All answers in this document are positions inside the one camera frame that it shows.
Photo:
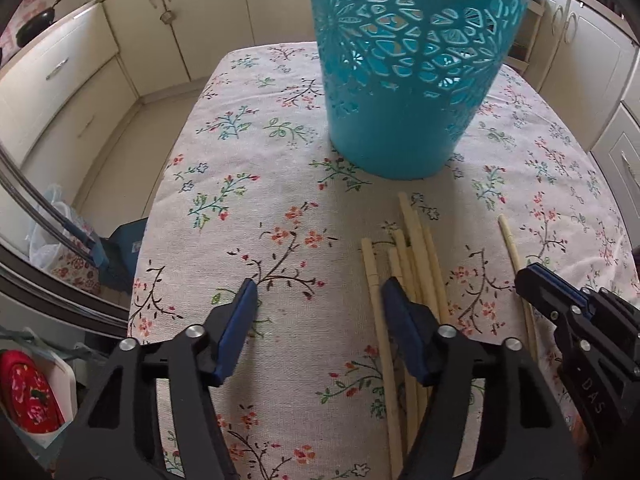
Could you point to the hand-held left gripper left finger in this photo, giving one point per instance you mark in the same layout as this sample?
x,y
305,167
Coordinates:
x,y
235,330

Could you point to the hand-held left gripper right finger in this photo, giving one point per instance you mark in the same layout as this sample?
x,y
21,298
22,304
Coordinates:
x,y
405,330

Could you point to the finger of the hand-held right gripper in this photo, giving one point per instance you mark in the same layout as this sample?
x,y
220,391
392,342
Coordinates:
x,y
555,290
615,310

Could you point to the wooden chopstick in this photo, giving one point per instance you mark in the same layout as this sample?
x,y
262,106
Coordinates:
x,y
510,245

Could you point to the bunch of pale chopsticks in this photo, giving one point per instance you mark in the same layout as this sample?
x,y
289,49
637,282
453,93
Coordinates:
x,y
415,240

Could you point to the teal perforated plastic basket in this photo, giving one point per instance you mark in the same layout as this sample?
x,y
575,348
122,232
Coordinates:
x,y
400,125

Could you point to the floral tablecloth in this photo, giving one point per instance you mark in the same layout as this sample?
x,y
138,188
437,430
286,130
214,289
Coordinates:
x,y
280,200

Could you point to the floral cloth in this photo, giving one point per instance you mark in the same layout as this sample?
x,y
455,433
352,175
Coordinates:
x,y
75,275

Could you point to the white plastic container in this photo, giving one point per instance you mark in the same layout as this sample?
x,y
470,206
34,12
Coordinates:
x,y
67,385

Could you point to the clear plastic bag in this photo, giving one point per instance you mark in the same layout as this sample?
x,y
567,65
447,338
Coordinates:
x,y
47,240

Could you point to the red floral cloth item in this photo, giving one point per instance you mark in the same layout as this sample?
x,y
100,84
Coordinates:
x,y
27,395

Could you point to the wooden rack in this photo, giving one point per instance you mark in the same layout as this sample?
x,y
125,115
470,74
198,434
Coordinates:
x,y
532,25

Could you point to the cream drawer cabinet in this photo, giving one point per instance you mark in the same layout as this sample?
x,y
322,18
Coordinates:
x,y
55,90

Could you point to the cream kitchen base cabinets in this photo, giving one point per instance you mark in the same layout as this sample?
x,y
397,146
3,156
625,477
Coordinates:
x,y
215,20

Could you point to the small hanging metal cup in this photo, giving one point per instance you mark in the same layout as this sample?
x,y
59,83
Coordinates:
x,y
167,16

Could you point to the black frying pan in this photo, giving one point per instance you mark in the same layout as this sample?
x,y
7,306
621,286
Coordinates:
x,y
32,27

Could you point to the dark metal frame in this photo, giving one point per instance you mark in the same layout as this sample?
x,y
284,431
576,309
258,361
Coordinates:
x,y
40,290

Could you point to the pink wall sticker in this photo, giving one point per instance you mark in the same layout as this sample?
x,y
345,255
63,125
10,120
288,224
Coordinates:
x,y
15,15

